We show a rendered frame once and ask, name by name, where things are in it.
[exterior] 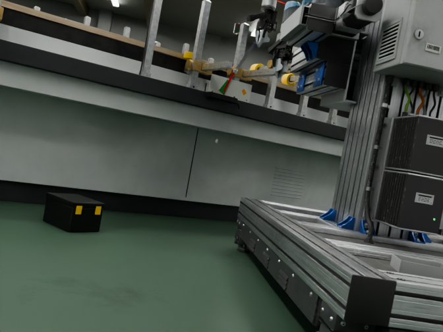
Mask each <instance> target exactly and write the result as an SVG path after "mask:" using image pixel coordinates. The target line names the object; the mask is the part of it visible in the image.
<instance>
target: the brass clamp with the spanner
mask: <svg viewBox="0 0 443 332"><path fill-rule="evenodd" d="M233 69H236V67H232V69H228V70H227V75H229V76H231V75H232V73H233V72H232V70H233ZM243 71H246V70H245V69H241V68H239V69H238V73H237V74H234V75H233V76H235V77H238V78H240V80H244V81H251V80H252V77H251V78H245V77H243V76H242V75H243Z"/></svg>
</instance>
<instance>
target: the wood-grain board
mask: <svg viewBox="0 0 443 332"><path fill-rule="evenodd" d="M1 5H2V7H4V8H7V9H11V10H14V11H18V12H20V13H24V14H29V15H32V16H36V17H38V18H42V19H45V20H49V21H52V22H56V23H59V24H63V25H65V26H70V27H73V28H76V29H79V30H84V31H86V32H90V33H93V34H97V35H100V36H104V37H107V38H111V39H113V40H117V41H120V42H125V43H128V44H131V45H135V46H138V47H142V48H144V46H145V42H143V41H138V40H135V39H132V38H128V37H125V36H122V35H119V34H114V33H112V32H108V31H105V30H101V29H99V28H95V27H92V26H88V25H85V24H81V23H79V22H75V21H72V20H68V19H66V18H61V17H59V16H55V15H52V14H48V13H44V12H41V11H37V10H35V9H31V8H28V7H24V6H22V5H17V4H15V3H11V2H8V1H4V0H1ZM154 51H156V52H158V53H163V54H165V55H169V56H172V57H176V58H179V59H183V60H185V59H184V58H183V56H184V54H182V53H179V52H176V51H172V50H169V49H166V48H162V47H159V46H156V45H155V46H154ZM186 61H187V60H186ZM201 62H203V63H212V62H209V61H205V60H203V59H201ZM252 80H255V81H258V82H262V83H265V84H268V81H269V79H267V78H263V77H252ZM276 87H279V88H283V89H286V90H289V91H292V92H296V91H297V88H296V87H293V86H289V85H287V84H282V83H280V82H277V85H276Z"/></svg>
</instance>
